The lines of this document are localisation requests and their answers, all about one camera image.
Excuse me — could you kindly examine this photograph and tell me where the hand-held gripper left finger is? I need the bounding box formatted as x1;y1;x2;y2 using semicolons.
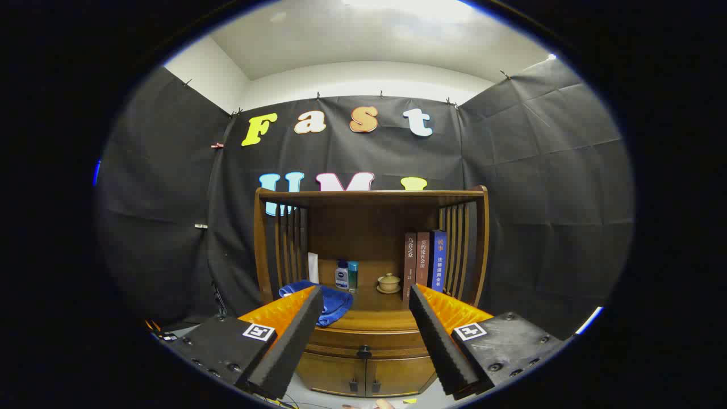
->
152;285;324;401

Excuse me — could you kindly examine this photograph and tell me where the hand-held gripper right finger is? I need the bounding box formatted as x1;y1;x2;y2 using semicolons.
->
408;283;571;398

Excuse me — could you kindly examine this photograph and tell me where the wooden drawer with black knob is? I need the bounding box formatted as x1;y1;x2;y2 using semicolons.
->
307;325;431;360

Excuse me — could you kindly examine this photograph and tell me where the wooden cabinet door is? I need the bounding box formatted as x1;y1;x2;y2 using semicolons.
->
295;352;366;397
365;357;437;397

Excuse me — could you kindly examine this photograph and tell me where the brown wooden cabinet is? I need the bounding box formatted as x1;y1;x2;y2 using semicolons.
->
253;186;490;398

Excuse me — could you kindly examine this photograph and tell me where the folded blue towel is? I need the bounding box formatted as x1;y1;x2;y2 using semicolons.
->
278;279;354;328

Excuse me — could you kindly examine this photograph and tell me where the blue book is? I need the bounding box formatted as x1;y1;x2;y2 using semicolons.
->
429;229;448;293

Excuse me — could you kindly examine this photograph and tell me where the dark brown book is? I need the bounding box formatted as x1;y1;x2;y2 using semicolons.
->
403;232;418;302

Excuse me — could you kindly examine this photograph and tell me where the reddish brown book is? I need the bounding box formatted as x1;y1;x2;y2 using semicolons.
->
416;231;431;287

